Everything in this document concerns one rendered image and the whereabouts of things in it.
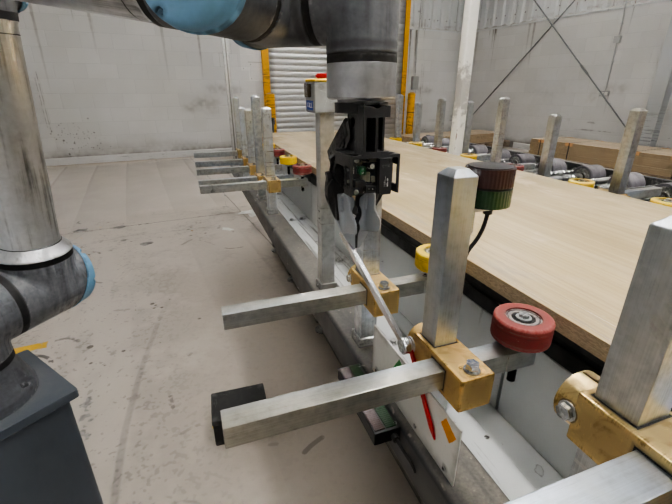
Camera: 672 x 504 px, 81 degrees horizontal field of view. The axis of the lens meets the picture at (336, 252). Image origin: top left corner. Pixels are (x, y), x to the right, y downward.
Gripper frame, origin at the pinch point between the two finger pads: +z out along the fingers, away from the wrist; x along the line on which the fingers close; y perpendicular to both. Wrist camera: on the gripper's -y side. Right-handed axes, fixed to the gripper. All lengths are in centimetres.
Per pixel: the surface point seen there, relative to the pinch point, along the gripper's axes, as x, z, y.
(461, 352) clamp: 8.7, 11.5, 17.6
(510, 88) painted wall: 642, -24, -687
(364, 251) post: 6.1, 6.7, -9.6
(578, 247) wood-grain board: 50, 9, 0
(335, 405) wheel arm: -10.0, 13.3, 19.2
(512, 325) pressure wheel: 15.4, 7.9, 19.0
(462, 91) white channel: 103, -21, -117
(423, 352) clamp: 5.2, 13.2, 14.0
